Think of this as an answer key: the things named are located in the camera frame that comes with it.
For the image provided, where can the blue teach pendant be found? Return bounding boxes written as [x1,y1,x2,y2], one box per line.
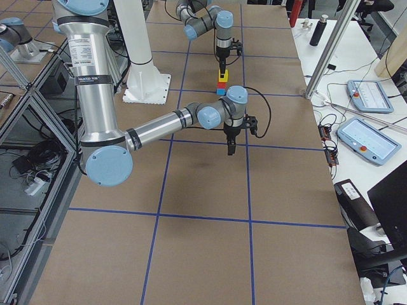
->
[336,118,402,166]
[347,80,394,114]

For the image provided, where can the yellow cube block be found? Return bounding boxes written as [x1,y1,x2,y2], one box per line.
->
[218,69,229,83]

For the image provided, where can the near blue teach pendant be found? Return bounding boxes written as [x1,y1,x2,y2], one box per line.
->
[336,118,402,166]

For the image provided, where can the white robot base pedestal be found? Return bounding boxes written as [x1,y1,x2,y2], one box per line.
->
[114,1,171,104]

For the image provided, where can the black monitor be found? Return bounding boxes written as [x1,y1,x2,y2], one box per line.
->
[368,162,407,248]

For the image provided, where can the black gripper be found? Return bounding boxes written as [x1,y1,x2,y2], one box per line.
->
[223,123,242,156]
[215,46,230,76]

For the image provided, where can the blue cube block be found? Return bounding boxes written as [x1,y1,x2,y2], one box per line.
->
[216,88,226,96]

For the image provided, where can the far blue teach pendant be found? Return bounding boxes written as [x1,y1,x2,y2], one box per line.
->
[347,80,394,114]

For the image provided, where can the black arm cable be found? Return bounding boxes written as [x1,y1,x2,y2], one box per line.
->
[163,0,223,23]
[244,86,272,139]

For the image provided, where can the small black square pad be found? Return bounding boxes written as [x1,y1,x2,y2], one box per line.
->
[327,64,336,71]

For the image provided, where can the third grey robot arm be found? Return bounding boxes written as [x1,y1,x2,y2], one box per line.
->
[1,17,48,64]

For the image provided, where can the aluminium frame post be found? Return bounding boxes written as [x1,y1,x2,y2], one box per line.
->
[304,0,360,100]

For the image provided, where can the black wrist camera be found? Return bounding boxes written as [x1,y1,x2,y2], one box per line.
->
[242,114,258,136]
[230,37,243,57]

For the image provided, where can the red cube block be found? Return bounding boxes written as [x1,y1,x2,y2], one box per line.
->
[216,82,227,91]

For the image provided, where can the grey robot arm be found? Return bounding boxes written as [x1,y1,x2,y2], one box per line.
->
[52,1,248,187]
[176,1,233,78]

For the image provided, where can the black water bottle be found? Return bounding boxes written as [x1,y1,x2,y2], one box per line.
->
[309,14,329,46]

